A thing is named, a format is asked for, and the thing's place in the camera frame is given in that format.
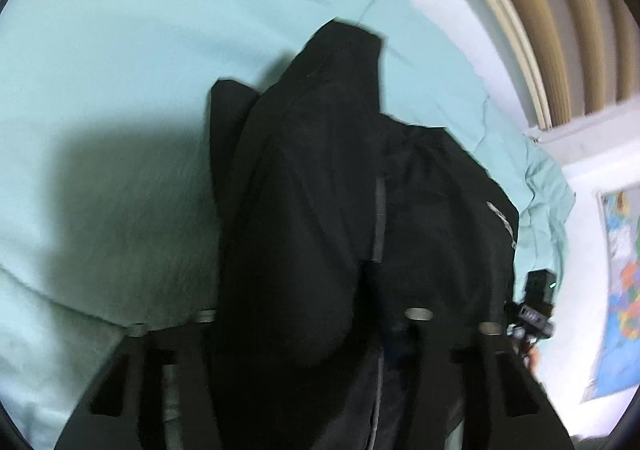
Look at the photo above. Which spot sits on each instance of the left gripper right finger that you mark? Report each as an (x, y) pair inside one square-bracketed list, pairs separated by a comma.
[(475, 384)]

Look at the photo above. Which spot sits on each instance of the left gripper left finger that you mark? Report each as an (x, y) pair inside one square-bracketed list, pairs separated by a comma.
[(124, 406)]

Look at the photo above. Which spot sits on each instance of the black track jacket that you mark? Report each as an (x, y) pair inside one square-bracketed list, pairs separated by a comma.
[(358, 257)]

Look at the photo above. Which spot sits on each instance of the person's right hand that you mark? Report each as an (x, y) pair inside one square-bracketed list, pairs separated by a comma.
[(533, 357)]

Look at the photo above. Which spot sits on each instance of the colourful world map poster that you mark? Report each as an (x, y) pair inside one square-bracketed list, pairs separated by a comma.
[(617, 366)]

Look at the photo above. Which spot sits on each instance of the wooden slatted headboard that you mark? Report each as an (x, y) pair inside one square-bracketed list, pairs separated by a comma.
[(576, 56)]

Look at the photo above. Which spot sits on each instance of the light green bed sheet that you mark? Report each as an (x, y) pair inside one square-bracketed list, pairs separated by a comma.
[(106, 216)]

